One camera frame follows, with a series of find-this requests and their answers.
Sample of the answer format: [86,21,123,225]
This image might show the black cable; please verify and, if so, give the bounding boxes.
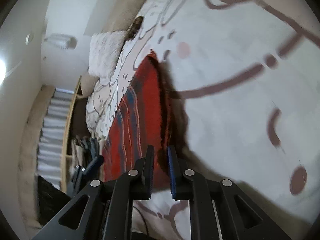
[132,204,151,240]

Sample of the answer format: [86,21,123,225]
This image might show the white wall air conditioner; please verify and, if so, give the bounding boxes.
[44,34,77,50]

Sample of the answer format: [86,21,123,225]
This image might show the red plaid tasselled scarf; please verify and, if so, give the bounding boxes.
[102,51,185,190]

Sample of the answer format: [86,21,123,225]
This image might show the white cartoon print bedsheet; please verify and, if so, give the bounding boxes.
[86,0,319,239]

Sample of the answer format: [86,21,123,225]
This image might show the round white ceiling light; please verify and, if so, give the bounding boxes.
[25,33,34,45]

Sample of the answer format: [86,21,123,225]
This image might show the beige upholstered headboard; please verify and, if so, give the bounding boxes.
[81,0,145,97]

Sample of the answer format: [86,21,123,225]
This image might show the brown plush toy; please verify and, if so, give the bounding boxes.
[125,16,144,41]

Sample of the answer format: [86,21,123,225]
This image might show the fluffy white pillow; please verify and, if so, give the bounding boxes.
[88,30,126,80]

